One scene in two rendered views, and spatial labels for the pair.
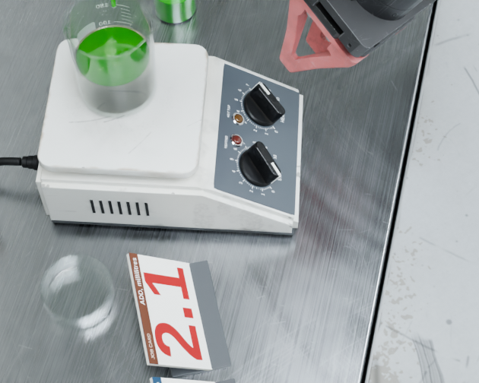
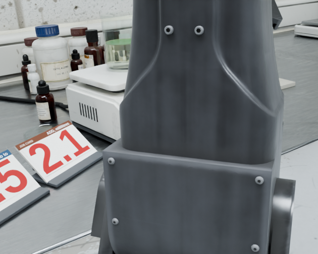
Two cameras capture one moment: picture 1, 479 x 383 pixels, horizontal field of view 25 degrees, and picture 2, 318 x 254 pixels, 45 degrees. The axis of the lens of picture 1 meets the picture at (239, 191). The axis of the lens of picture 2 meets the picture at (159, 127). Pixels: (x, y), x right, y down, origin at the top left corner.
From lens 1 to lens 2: 0.64 m
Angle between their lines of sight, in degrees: 49
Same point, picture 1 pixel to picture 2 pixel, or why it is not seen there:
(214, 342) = (63, 175)
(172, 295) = (68, 146)
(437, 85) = (308, 150)
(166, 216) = (103, 124)
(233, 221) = not seen: hidden behind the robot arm
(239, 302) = (97, 172)
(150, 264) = (73, 131)
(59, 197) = (70, 98)
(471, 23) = not seen: outside the picture
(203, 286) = (90, 159)
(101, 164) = (86, 77)
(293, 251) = not seen: hidden behind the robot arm
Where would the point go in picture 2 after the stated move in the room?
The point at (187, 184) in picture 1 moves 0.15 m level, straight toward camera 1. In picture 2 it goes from (111, 98) to (10, 136)
